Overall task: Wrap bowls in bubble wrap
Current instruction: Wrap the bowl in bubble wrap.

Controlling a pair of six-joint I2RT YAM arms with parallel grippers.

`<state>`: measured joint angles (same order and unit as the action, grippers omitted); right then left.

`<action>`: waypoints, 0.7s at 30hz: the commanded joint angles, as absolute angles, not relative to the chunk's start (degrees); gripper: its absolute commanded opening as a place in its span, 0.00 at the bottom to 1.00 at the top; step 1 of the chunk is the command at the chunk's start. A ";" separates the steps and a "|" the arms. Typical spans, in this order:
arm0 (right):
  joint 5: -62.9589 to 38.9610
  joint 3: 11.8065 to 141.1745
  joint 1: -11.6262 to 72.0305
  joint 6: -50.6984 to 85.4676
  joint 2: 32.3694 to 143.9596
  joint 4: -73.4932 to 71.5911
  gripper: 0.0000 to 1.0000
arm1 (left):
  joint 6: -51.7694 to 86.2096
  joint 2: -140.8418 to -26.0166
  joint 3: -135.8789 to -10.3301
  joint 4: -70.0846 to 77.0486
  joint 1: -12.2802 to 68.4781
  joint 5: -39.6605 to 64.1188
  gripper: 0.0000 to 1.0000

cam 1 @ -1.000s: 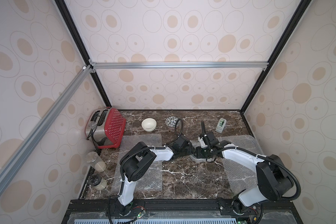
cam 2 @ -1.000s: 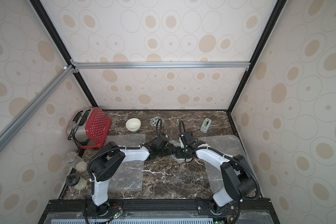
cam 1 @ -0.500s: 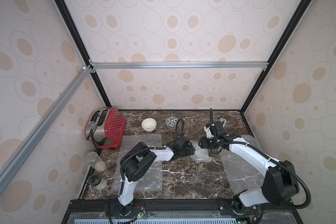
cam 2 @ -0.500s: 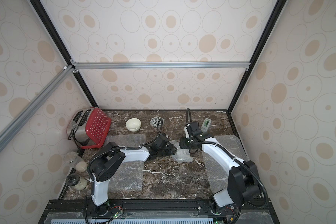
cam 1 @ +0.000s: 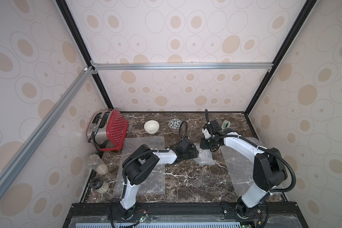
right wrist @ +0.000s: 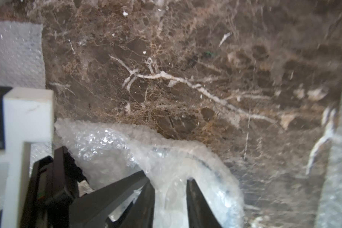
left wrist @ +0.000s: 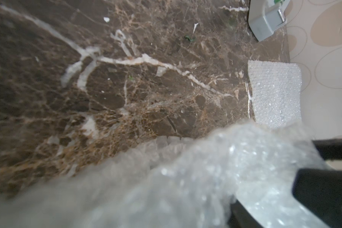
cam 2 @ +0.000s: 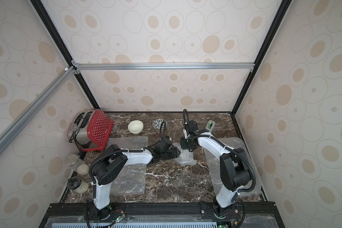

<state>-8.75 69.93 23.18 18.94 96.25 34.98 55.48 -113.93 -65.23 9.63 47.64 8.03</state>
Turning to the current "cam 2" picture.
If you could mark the lower glass jar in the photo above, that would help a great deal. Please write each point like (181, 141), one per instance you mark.
(77, 185)

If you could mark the glass jar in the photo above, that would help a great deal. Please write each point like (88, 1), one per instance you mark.
(74, 162)
(77, 185)

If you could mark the black white patterned bowl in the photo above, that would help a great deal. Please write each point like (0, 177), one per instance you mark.
(158, 123)

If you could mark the horizontal aluminium frame bar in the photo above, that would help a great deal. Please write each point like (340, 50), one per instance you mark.
(165, 66)

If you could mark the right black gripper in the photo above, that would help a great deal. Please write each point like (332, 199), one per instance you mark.
(186, 144)

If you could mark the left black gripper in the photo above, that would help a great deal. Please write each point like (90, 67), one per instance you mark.
(175, 152)

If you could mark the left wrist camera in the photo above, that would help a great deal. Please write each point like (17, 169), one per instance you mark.
(164, 145)

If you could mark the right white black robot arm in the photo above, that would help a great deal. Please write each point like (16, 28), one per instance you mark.
(236, 173)

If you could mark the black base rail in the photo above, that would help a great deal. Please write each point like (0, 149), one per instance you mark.
(162, 215)

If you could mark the red silver toaster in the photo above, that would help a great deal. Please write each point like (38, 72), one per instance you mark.
(90, 130)

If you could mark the white green small device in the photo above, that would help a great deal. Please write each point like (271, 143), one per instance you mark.
(210, 126)

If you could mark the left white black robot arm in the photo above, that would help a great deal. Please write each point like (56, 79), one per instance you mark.
(107, 166)

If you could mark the upper glass jar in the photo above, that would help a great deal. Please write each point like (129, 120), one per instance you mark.
(74, 162)

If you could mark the diagonal aluminium frame bar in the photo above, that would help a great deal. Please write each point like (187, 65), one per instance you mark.
(7, 137)

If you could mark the plain cream bowl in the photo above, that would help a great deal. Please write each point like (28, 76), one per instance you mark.
(135, 127)

